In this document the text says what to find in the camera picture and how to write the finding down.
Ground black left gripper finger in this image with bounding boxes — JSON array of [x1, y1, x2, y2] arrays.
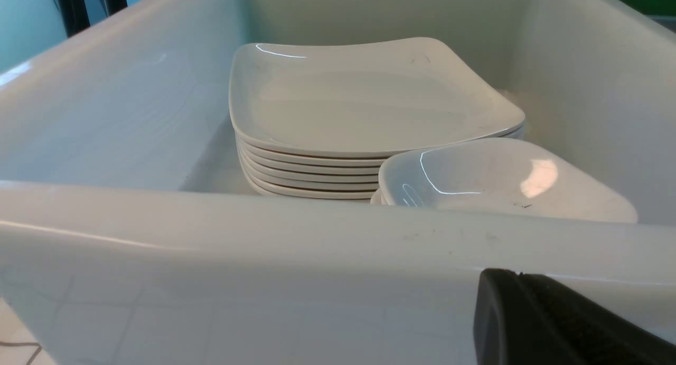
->
[[473, 268, 675, 364]]

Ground top stacked white plate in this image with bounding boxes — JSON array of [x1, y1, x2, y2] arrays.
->
[[229, 37, 525, 158]]

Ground top stacked white bowl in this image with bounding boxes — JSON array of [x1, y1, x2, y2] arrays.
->
[[379, 138, 639, 223]]

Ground lower stacked white bowls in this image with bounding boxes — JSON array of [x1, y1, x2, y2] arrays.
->
[[370, 189, 382, 204]]

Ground lower stacked white plates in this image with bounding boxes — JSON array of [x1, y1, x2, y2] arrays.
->
[[234, 123, 524, 199]]

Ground large white plastic tub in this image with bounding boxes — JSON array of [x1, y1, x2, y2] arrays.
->
[[2, 0, 674, 364]]

